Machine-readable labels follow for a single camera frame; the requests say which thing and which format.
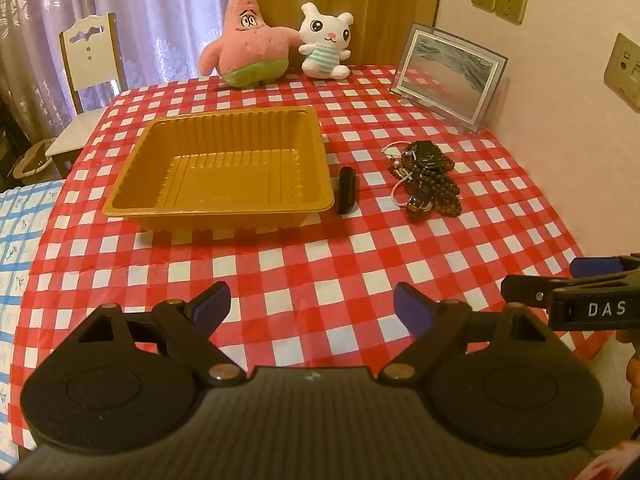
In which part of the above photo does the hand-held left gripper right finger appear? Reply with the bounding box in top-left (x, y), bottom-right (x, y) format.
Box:
top-left (377, 282), bottom-right (556, 386)

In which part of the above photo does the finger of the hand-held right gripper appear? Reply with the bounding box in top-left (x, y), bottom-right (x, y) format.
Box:
top-left (570, 254), bottom-right (640, 278)
top-left (500, 274), bottom-right (552, 306)

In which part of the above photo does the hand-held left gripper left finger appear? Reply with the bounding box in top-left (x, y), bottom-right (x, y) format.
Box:
top-left (75, 281), bottom-right (246, 386)

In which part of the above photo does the brown bead bracelet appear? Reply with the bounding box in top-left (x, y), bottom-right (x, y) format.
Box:
top-left (425, 170), bottom-right (461, 218)

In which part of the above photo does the gold plastic tray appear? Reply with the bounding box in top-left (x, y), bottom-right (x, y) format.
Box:
top-left (102, 106), bottom-right (336, 233)

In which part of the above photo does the small black case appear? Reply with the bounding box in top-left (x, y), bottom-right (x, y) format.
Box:
top-left (337, 166), bottom-right (358, 216)

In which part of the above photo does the black wristwatch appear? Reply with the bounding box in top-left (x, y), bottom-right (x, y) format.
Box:
top-left (414, 141), bottom-right (441, 171)

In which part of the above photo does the person's right hand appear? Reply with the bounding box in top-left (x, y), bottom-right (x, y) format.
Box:
top-left (617, 332), bottom-right (640, 411)

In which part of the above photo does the red checkered tablecloth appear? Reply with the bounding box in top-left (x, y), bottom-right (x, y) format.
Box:
top-left (10, 62), bottom-right (608, 451)

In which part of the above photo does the blue patterned bed sheet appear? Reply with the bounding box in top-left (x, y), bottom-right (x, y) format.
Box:
top-left (0, 180), bottom-right (66, 461)

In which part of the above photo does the woven basket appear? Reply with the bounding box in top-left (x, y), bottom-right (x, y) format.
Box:
top-left (10, 137), bottom-right (56, 181)

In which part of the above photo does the pink starfish plush toy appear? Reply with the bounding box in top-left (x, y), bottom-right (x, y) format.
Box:
top-left (198, 0), bottom-right (301, 88)

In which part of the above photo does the white wooden chair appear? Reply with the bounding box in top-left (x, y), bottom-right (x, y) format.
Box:
top-left (45, 12), bottom-right (128, 176)

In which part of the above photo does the white bunny plush toy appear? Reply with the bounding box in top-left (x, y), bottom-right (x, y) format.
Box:
top-left (298, 2), bottom-right (355, 80)

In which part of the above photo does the purple curtain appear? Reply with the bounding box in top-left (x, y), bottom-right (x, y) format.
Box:
top-left (0, 0), bottom-right (236, 161)

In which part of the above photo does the beige data wall socket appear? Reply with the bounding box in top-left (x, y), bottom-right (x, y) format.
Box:
top-left (603, 33), bottom-right (640, 101)

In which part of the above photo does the sand art picture frame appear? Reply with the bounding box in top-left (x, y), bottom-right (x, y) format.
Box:
top-left (389, 21), bottom-right (508, 134)

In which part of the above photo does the wooden wall panel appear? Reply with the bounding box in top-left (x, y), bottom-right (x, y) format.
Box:
top-left (235, 0), bottom-right (446, 68)

